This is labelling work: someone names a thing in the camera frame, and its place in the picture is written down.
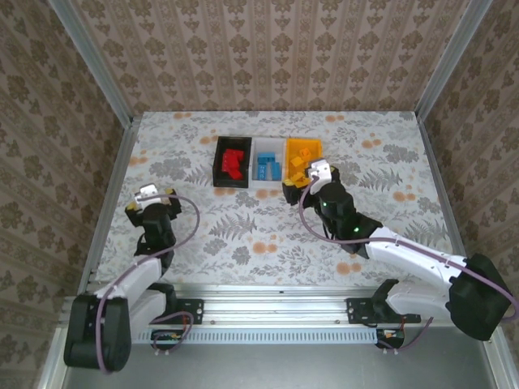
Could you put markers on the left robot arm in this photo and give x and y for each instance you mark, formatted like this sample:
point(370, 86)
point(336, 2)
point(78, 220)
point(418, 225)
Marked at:
point(142, 275)

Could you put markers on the floral print tablecloth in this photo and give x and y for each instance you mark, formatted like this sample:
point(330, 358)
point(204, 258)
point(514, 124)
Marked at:
point(259, 227)

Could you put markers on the grey metal shelf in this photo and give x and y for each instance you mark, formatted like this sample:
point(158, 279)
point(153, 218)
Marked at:
point(263, 366)

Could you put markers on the aluminium mounting rail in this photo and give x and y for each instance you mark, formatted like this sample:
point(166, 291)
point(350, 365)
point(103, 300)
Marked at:
point(275, 306)

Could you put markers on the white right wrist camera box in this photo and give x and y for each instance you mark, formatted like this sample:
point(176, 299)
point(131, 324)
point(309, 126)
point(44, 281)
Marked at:
point(320, 168)

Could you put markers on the white plastic container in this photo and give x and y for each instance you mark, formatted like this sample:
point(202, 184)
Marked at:
point(267, 144)

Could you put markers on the red lego brick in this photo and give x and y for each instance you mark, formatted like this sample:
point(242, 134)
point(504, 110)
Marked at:
point(225, 164)
point(236, 157)
point(235, 174)

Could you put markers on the yellow plastic container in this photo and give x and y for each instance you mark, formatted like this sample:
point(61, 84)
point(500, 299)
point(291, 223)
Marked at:
point(314, 148)

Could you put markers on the black plastic container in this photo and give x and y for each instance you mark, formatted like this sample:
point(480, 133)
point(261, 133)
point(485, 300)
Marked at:
point(231, 183)

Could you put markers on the orange lego brick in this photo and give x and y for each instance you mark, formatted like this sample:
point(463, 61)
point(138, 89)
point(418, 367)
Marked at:
point(306, 153)

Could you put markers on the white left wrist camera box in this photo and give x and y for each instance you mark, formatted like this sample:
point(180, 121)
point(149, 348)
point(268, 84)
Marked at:
point(146, 192)

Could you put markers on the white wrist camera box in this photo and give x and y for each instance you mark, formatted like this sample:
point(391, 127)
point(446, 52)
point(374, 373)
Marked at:
point(320, 168)
point(146, 192)

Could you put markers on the aluminium frame post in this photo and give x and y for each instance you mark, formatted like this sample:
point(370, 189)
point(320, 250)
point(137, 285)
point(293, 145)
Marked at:
point(93, 61)
point(454, 61)

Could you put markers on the aluminium table side rail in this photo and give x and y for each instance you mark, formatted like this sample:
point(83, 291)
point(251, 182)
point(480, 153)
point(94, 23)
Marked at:
point(448, 202)
point(111, 182)

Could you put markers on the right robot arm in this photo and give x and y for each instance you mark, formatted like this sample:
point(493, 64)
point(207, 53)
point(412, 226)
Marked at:
point(409, 259)

